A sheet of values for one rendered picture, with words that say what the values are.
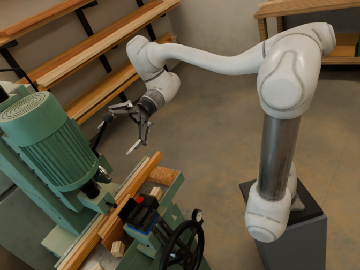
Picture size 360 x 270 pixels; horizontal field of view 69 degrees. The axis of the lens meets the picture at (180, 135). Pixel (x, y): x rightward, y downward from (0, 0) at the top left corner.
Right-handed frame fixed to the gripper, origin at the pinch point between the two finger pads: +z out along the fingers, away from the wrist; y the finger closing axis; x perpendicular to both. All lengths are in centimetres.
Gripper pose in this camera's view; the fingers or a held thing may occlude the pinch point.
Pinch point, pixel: (115, 138)
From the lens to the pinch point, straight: 97.1
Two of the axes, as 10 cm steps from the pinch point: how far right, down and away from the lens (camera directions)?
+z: -5.0, 6.4, -5.8
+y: -7.1, -6.9, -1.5
